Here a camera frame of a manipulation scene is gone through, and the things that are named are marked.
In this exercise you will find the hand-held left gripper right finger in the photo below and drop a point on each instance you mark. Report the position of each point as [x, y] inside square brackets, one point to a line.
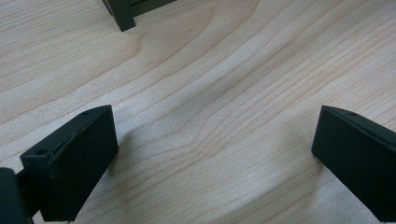
[358, 158]

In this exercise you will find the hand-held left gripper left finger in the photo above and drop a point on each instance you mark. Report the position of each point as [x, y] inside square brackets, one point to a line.
[77, 168]

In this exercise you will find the black metal two-tier rack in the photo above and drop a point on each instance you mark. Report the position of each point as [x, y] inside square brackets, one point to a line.
[127, 11]

